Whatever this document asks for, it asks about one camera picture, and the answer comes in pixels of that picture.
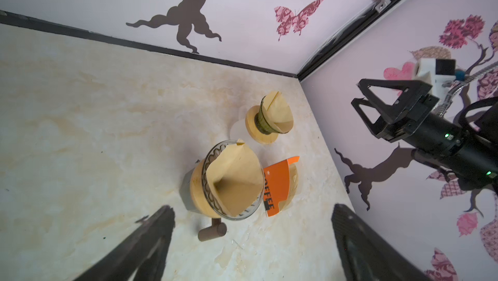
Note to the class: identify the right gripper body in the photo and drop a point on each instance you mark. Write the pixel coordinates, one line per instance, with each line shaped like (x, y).
(468, 149)

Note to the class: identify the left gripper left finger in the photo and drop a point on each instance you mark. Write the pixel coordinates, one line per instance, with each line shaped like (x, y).
(142, 255)

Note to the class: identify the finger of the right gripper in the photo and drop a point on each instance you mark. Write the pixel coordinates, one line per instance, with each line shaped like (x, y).
(393, 98)
(380, 128)

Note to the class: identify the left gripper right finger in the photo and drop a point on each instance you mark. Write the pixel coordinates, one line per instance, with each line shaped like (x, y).
(364, 254)

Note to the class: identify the wooden ring dripper holder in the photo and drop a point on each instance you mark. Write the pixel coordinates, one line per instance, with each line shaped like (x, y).
(196, 191)

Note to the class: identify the orange coffee filter pack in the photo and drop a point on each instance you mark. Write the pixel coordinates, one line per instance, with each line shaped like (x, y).
(281, 186)

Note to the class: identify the green ribbed glass dripper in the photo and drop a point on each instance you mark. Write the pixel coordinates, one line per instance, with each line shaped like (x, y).
(263, 122)

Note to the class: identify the brown paper coffee filter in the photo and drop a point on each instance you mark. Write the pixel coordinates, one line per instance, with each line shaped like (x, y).
(235, 180)

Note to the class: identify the translucent plastic cup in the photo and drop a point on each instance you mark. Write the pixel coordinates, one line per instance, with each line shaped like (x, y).
(239, 131)

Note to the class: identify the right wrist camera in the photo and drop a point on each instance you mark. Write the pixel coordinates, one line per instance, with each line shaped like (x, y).
(441, 74)

